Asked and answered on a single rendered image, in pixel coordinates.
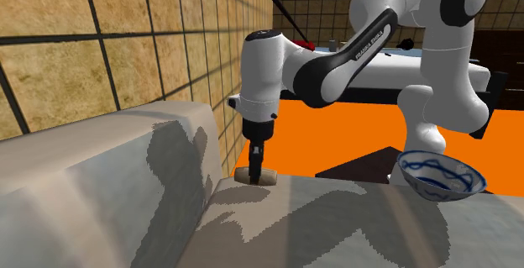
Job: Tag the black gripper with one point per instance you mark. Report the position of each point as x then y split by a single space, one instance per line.
258 129

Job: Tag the tan wooden cylinder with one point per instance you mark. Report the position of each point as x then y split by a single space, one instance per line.
268 176

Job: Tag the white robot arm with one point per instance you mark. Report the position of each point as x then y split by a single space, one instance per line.
262 74

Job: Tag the white bowl with blue pattern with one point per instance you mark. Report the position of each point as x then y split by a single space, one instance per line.
442 177

